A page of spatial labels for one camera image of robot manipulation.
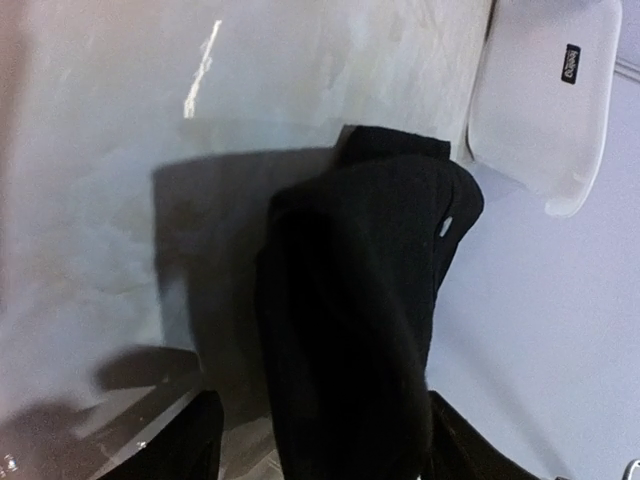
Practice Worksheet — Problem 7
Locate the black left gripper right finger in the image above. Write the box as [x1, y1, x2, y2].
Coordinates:
[422, 390, 537, 480]

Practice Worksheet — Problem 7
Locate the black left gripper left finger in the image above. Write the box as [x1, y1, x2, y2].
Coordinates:
[107, 391, 224, 480]

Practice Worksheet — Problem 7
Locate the black garment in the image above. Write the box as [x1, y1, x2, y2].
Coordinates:
[254, 126, 484, 479]

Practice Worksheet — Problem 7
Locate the translucent white laundry basket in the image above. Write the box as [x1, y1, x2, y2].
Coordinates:
[467, 1, 623, 217]

